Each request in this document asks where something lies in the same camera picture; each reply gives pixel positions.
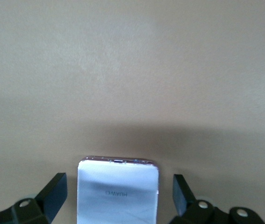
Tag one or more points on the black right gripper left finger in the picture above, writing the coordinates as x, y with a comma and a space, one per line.
49, 200

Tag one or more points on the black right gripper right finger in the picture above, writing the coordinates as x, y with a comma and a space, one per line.
186, 203

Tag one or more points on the white phone pink edge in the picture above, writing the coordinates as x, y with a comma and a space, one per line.
118, 184

